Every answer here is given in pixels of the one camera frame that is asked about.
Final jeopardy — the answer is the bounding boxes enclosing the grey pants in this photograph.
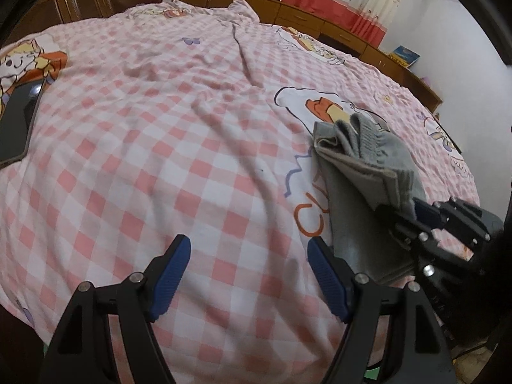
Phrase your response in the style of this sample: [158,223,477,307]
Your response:
[312,113,428,284]

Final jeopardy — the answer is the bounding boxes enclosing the blue book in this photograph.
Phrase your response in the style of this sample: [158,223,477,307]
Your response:
[390,45,420,68]

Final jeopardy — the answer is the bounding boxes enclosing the pink checked bed sheet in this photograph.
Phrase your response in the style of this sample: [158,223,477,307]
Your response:
[0,0,481,384]

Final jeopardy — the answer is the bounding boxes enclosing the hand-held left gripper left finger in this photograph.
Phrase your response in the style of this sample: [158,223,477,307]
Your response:
[39,234,192,384]

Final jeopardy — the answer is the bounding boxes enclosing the black tablet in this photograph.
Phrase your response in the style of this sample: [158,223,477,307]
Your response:
[0,80,44,166]

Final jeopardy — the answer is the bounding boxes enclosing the long wooden low cabinet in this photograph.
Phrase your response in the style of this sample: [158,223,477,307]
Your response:
[172,0,443,113]

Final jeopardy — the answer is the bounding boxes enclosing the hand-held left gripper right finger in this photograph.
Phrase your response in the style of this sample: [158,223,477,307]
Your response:
[307,236,460,384]

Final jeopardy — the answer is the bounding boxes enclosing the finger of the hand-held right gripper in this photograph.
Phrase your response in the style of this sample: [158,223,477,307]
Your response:
[413,197,493,245]
[375,203,475,276]

